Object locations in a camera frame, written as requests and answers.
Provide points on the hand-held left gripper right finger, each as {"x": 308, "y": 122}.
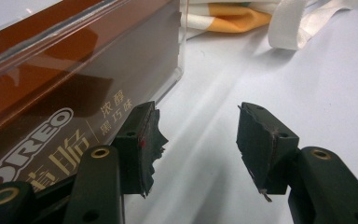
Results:
{"x": 267, "y": 152}

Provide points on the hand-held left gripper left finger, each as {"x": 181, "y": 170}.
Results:
{"x": 136, "y": 155}

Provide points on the brown carton box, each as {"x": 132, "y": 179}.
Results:
{"x": 28, "y": 99}

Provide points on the white canvas tote bag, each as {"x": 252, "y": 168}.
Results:
{"x": 239, "y": 18}

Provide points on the clear plastic container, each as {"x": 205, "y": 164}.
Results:
{"x": 43, "y": 46}

